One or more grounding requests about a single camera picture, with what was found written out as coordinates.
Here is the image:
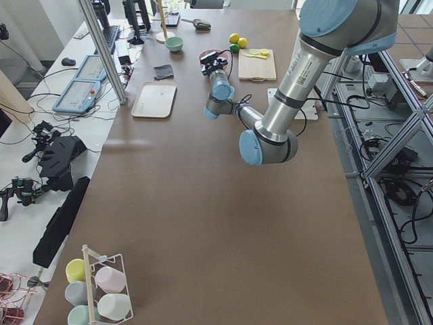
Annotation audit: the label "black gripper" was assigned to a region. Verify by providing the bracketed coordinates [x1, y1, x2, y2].
[200, 52, 228, 76]

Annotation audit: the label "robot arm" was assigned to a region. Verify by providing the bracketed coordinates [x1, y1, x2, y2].
[200, 0, 399, 166]

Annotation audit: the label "steel ice scoop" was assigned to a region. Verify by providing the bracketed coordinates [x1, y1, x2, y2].
[181, 18, 211, 30]

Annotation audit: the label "wooden cup tree stand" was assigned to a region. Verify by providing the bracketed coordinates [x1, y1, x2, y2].
[152, 0, 175, 44]

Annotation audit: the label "pink cup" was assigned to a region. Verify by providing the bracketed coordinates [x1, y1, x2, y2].
[95, 266, 127, 293]

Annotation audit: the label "yellow cup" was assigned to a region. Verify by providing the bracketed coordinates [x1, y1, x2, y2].
[65, 259, 85, 283]

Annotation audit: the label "white cup rack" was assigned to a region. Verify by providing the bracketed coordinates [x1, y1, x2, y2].
[82, 244, 134, 324]

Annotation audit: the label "white cup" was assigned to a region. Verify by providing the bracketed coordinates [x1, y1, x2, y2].
[97, 293, 131, 321]

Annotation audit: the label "grey cup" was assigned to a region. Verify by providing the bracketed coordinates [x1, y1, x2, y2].
[64, 281, 88, 307]

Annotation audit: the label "mint cup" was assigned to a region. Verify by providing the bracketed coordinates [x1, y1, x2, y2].
[67, 305, 90, 325]

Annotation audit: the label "pink bowl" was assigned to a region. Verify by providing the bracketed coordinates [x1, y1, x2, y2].
[198, 49, 231, 63]

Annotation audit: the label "green lime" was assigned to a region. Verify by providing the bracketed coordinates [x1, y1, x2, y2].
[230, 44, 240, 53]

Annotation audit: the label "yellow lemon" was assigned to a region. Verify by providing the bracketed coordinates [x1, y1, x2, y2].
[237, 37, 248, 49]
[229, 33, 240, 44]

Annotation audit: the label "mint green bowl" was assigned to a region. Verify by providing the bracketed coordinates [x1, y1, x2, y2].
[164, 36, 184, 52]

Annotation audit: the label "wooden cutting board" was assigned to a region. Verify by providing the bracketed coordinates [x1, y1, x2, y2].
[238, 49, 277, 81]

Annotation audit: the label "grey folded cloth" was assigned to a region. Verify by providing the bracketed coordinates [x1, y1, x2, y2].
[153, 64, 174, 80]

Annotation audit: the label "lemon slices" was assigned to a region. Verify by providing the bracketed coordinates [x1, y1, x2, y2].
[242, 49, 269, 60]

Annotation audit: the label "white rabbit tray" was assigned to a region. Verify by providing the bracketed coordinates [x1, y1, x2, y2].
[131, 81, 177, 118]

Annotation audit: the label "black keyboard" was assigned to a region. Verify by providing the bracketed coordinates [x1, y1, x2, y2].
[102, 25, 120, 54]

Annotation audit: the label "teach pendant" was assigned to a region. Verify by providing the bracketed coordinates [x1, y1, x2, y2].
[52, 79, 101, 114]
[75, 55, 107, 81]

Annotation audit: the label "black computer mouse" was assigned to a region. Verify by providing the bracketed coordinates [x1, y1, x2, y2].
[61, 58, 76, 66]

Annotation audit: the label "long black box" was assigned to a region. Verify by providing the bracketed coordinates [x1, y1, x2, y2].
[32, 177, 90, 268]

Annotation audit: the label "steel jigger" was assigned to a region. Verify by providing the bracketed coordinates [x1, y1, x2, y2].
[26, 276, 50, 290]

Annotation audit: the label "aluminium frame post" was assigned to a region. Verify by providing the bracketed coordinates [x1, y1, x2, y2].
[77, 0, 127, 104]

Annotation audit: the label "copper wire bottle rack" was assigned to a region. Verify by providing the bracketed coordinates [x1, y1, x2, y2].
[1, 273, 36, 325]

